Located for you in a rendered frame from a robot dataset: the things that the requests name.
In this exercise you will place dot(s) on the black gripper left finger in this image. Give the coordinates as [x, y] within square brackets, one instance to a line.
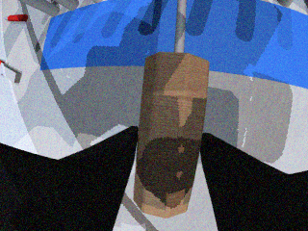
[84, 189]

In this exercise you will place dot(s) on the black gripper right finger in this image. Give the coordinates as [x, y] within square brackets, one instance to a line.
[247, 194]

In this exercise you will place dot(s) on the blue flat strip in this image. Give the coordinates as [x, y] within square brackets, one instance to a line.
[247, 37]

